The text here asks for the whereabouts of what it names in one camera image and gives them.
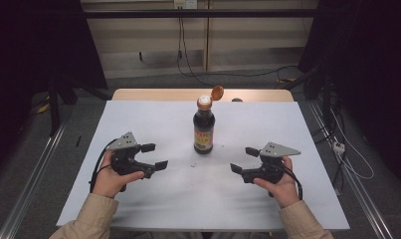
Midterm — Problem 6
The aluminium floor rail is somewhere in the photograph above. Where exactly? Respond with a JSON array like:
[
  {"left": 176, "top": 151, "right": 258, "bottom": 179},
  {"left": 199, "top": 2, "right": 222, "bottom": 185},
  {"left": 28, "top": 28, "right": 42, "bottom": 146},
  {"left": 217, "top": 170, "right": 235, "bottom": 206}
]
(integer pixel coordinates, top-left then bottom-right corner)
[
  {"left": 307, "top": 101, "right": 395, "bottom": 239},
  {"left": 0, "top": 121, "right": 69, "bottom": 239}
]

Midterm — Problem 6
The person's left hand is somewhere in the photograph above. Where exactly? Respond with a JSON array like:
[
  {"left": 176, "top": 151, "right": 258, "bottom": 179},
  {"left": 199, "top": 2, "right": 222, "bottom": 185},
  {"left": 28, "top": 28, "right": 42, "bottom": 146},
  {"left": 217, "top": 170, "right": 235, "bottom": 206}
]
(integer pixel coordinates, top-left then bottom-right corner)
[{"left": 92, "top": 150, "right": 146, "bottom": 199}]

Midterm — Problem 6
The white wall socket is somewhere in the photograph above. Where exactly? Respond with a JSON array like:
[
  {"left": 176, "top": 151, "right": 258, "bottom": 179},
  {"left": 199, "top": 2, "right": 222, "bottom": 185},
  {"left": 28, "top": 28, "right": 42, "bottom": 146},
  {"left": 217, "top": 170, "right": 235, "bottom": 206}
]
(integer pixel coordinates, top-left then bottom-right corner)
[{"left": 173, "top": 0, "right": 198, "bottom": 10}]

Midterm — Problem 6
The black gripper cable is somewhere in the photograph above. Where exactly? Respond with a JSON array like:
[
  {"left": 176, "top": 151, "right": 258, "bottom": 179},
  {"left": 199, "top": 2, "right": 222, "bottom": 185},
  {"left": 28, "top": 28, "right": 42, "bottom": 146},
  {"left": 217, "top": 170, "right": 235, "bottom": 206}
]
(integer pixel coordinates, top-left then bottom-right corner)
[
  {"left": 89, "top": 138, "right": 118, "bottom": 194},
  {"left": 282, "top": 164, "right": 303, "bottom": 201}
]

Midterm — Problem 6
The black metal stand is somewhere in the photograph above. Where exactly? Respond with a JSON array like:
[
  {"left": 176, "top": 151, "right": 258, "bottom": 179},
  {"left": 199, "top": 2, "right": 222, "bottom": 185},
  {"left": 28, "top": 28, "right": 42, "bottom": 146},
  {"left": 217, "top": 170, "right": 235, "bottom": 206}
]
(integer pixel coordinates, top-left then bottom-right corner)
[
  {"left": 46, "top": 75, "right": 113, "bottom": 137},
  {"left": 281, "top": 62, "right": 336, "bottom": 134}
]

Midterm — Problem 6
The black hanging cable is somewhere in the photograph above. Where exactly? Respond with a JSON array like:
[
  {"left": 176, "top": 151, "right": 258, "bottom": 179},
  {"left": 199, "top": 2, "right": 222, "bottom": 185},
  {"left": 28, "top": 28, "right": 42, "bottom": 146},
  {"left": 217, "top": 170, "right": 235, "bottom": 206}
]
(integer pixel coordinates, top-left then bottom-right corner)
[{"left": 175, "top": 16, "right": 220, "bottom": 90}]

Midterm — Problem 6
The white board table cover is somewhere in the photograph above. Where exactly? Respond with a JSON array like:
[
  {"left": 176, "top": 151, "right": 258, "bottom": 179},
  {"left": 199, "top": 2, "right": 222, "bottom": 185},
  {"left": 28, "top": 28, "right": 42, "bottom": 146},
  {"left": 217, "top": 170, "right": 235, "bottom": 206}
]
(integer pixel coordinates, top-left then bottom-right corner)
[{"left": 56, "top": 100, "right": 351, "bottom": 232}]

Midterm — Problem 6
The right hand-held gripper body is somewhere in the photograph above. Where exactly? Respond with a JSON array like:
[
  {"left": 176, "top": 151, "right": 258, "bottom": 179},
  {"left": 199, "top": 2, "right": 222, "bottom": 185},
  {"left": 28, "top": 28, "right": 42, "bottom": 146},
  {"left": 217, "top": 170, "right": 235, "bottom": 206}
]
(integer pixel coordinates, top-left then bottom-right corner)
[{"left": 259, "top": 141, "right": 301, "bottom": 185}]

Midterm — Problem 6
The black horizontal metal bar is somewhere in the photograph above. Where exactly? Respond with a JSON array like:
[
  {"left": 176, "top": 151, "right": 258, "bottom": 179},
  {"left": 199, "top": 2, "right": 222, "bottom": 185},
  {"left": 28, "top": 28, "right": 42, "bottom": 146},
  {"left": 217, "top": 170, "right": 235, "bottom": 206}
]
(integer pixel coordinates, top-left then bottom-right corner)
[{"left": 83, "top": 9, "right": 319, "bottom": 20}]

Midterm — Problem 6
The white floor cable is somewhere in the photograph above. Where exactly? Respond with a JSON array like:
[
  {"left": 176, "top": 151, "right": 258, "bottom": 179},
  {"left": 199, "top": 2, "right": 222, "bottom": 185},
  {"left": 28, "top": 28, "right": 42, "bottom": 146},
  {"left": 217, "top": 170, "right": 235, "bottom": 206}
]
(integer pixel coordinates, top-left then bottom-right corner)
[{"left": 329, "top": 109, "right": 375, "bottom": 181}]

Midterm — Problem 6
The dark sauce bottle orange cap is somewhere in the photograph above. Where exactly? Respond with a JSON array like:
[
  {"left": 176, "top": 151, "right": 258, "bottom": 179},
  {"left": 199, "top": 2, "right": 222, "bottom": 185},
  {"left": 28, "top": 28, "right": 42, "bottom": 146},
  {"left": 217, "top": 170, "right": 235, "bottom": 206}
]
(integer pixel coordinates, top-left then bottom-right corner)
[{"left": 192, "top": 85, "right": 225, "bottom": 155}]

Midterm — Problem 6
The light wooden table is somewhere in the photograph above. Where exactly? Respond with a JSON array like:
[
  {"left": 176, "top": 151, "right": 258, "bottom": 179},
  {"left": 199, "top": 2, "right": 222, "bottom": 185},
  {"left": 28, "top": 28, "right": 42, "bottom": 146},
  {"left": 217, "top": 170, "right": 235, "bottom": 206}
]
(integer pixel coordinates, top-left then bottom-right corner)
[{"left": 111, "top": 88, "right": 295, "bottom": 103}]

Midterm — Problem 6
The dark curtain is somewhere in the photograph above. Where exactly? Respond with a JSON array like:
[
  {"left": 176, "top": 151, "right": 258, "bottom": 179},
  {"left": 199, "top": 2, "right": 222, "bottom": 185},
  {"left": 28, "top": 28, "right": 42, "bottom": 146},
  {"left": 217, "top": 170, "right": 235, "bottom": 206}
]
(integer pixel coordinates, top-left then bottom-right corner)
[
  {"left": 298, "top": 0, "right": 401, "bottom": 188},
  {"left": 0, "top": 0, "right": 108, "bottom": 182}
]

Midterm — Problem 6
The white power strip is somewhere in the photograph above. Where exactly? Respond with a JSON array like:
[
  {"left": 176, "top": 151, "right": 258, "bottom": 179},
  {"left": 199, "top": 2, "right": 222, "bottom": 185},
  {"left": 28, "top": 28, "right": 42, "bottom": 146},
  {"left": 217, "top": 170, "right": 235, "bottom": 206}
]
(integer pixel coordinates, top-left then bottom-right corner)
[{"left": 332, "top": 141, "right": 346, "bottom": 155}]

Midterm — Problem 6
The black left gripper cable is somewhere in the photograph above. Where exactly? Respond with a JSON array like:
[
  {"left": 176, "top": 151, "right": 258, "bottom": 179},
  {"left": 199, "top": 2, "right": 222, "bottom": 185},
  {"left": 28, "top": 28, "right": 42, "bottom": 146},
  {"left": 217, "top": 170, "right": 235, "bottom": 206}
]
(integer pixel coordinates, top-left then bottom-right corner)
[{"left": 89, "top": 138, "right": 118, "bottom": 194}]

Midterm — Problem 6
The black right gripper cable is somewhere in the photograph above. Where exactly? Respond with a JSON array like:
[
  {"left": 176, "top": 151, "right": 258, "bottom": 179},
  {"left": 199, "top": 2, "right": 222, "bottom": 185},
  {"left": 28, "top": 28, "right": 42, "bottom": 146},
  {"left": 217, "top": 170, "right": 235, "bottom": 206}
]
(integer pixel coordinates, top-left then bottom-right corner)
[{"left": 282, "top": 164, "right": 303, "bottom": 201}]

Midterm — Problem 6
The person's right hand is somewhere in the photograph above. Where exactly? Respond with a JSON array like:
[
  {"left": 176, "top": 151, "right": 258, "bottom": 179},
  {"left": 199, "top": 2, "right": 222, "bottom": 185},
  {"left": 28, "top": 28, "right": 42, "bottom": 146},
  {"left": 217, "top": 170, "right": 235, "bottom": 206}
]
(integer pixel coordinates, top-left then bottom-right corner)
[{"left": 253, "top": 155, "right": 301, "bottom": 209}]

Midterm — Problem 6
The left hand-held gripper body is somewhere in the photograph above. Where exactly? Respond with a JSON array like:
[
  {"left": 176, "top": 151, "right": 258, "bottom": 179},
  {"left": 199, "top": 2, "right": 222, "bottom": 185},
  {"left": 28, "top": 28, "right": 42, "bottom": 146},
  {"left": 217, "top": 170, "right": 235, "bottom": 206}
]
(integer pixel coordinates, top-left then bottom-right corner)
[{"left": 105, "top": 130, "right": 146, "bottom": 177}]

